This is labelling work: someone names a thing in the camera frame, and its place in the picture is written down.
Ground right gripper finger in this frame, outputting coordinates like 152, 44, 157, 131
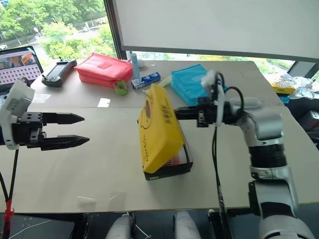
173, 106, 200, 115
175, 112, 200, 121

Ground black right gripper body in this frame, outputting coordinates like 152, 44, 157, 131
196, 96, 217, 128

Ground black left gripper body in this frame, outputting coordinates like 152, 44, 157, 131
11, 112, 47, 150

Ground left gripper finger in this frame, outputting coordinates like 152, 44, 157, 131
41, 113, 86, 126
39, 134, 91, 152

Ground yellow shoebox lid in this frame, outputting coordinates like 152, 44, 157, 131
137, 83, 185, 174

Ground black shoebox base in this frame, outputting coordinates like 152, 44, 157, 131
143, 119, 194, 181

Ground open laptop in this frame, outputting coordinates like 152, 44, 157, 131
0, 45, 44, 103

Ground teal cloth stack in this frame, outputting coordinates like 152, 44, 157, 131
170, 64, 228, 107

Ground pale green white packet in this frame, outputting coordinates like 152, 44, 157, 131
158, 75, 173, 87

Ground white pink shoe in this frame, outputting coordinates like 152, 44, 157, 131
163, 143, 189, 167

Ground black handheld remote controller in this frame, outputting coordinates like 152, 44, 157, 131
41, 57, 78, 88

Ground blue white toothpaste box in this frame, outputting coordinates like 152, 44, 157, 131
131, 71, 161, 91

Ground red insulated bag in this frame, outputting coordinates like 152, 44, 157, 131
73, 52, 134, 90

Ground green round toy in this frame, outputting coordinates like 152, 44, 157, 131
113, 80, 129, 96

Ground light blue tube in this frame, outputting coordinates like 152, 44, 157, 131
130, 52, 141, 81

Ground yellow flat box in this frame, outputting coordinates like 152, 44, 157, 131
270, 83, 297, 96

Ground white board panel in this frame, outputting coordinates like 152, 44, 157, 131
113, 0, 319, 63

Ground black floor board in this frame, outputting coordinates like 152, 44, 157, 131
0, 213, 76, 239

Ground clear plastic bags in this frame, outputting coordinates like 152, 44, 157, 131
273, 73, 319, 101

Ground white rounded robot leg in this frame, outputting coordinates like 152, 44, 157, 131
173, 210, 203, 239
106, 212, 136, 239

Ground grey monitor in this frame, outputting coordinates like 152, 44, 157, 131
286, 60, 318, 82

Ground black case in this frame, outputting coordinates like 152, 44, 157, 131
296, 109, 319, 150

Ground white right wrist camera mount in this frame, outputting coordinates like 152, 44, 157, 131
201, 70, 226, 126

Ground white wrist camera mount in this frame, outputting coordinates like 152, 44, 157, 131
0, 80, 36, 150
201, 70, 226, 126

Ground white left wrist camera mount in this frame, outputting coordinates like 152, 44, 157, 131
0, 80, 36, 150

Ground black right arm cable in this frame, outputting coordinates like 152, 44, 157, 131
211, 86, 245, 239

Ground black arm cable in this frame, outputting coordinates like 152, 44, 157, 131
0, 148, 20, 239
211, 86, 245, 239

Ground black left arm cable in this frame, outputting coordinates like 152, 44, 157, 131
0, 148, 20, 239

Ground red cable clip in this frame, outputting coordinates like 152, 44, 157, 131
4, 200, 15, 218

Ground dark window frame post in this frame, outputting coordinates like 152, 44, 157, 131
104, 0, 123, 60

